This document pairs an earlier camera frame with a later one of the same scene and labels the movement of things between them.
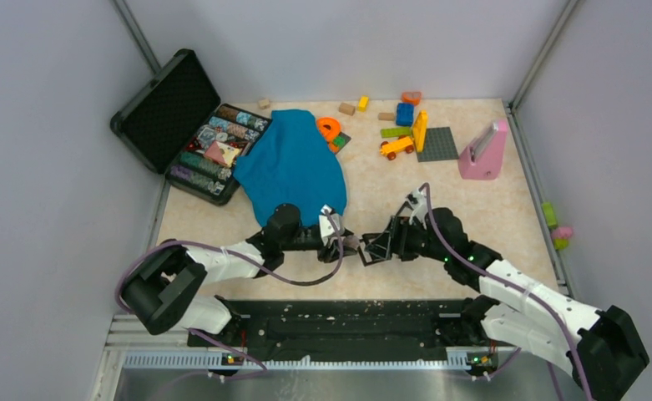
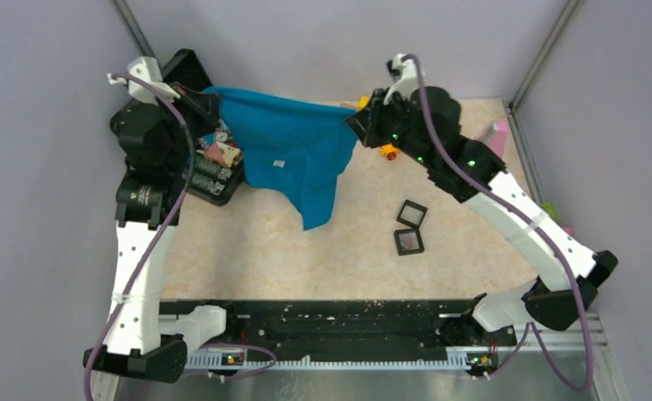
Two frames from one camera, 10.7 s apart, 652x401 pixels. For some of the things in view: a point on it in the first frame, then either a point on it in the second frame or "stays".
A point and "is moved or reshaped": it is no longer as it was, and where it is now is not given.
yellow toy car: (391, 148) stays
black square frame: (375, 247) is moved or reshaped
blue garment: (289, 161) is moved or reshaped
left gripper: (329, 256) → (204, 106)
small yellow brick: (363, 104) stays
